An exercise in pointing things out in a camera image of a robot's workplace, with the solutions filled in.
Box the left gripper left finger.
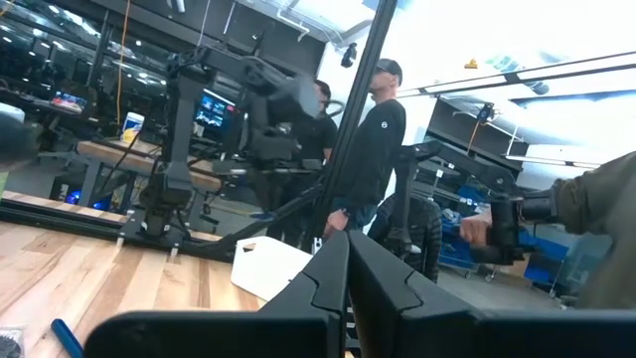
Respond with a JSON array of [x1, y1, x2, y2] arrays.
[[257, 230, 352, 358]]

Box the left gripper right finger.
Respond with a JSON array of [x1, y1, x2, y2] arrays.
[[347, 230, 481, 358]]

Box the blue disposable razor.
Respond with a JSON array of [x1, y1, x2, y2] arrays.
[[50, 317, 85, 358]]

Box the black hair ties clear packet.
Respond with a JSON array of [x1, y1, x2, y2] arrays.
[[0, 325, 27, 358]]

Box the person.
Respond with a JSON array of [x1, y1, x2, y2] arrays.
[[323, 58, 407, 241], [459, 150, 636, 310], [265, 79, 340, 243]]

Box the white plastic tray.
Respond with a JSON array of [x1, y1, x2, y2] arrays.
[[231, 235, 313, 303]]

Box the lit background computer monitor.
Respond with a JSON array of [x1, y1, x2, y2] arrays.
[[195, 89, 236, 131], [51, 89, 88, 113]]

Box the black puffer jacket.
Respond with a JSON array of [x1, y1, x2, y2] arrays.
[[367, 193, 444, 283]]

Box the blue storage bins cart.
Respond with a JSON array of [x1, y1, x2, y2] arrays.
[[439, 183, 615, 299]]

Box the background wooden work table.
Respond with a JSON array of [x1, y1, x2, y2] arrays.
[[37, 138, 224, 235]]

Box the white yellow wipes canister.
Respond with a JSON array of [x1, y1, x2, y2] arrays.
[[120, 110, 146, 145]]

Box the black ceiling camera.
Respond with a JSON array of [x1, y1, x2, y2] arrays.
[[340, 42, 359, 69]]

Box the yellow hanging cable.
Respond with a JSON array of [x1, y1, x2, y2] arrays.
[[115, 0, 132, 125]]

